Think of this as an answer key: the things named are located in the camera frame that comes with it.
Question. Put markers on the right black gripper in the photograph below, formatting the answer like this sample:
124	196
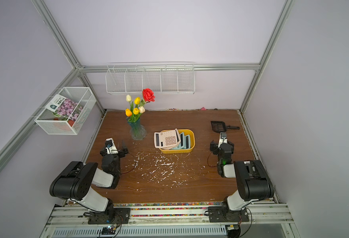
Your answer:
214	146

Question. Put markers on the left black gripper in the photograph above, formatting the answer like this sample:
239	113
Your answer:
122	153

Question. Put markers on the teal calculator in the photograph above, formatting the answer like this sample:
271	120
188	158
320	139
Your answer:
182	143
187	144

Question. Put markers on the yellow plastic storage box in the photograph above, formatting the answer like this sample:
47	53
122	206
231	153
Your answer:
192	140

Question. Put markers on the pink calculator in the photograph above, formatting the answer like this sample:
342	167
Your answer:
158	140
171	139

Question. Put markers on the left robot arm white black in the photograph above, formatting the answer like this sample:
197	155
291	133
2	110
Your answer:
75	181

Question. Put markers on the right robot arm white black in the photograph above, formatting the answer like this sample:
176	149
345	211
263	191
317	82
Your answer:
253	182

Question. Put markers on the black litter scoop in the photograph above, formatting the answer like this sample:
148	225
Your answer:
219	126

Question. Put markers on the blue glass vase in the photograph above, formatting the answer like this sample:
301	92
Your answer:
137	131

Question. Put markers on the artificial flower bouquet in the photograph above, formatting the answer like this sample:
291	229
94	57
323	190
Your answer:
136	106

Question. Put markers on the purple flower pot with card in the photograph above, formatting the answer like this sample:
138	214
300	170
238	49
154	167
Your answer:
64	109

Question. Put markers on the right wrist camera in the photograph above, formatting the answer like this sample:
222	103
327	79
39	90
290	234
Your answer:
222	139

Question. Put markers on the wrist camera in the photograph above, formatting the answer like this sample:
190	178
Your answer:
111	145
222	139

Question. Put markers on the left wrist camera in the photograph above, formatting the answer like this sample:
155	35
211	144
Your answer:
111	145

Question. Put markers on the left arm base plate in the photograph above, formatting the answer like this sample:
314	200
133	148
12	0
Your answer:
114	216

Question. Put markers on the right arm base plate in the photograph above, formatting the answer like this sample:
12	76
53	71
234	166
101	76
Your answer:
219	214

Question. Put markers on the white mesh wall basket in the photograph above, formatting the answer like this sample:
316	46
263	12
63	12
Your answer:
82	95

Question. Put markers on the white wire wall shelf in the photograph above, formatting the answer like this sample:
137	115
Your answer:
160	77

